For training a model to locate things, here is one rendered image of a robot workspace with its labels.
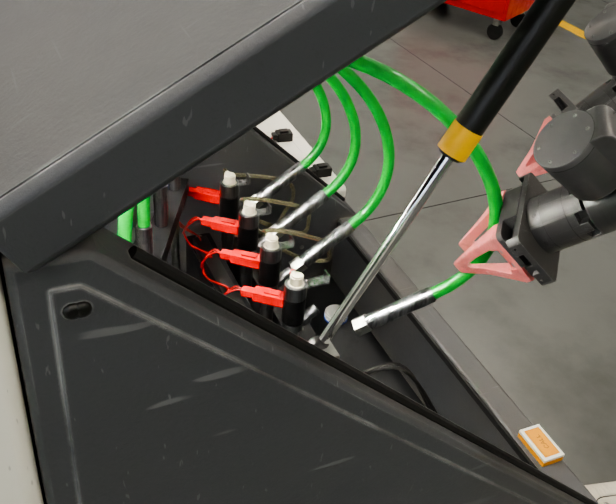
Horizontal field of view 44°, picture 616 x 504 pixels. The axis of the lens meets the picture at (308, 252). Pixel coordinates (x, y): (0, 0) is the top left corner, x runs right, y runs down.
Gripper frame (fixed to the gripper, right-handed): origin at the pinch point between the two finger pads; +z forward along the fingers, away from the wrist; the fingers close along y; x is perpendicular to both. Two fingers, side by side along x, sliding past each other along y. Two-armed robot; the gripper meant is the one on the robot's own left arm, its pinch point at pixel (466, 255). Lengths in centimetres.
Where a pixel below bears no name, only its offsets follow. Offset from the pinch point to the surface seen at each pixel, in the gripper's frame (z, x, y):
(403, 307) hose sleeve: 7.5, 0.2, 4.6
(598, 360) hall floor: 69, 138, -109
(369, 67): -6.8, -23.4, 1.3
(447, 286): 2.8, 1.2, 2.4
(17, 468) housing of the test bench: -1, -29, 44
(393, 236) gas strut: -14.8, -21.1, 24.6
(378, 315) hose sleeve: 10.1, -0.6, 5.4
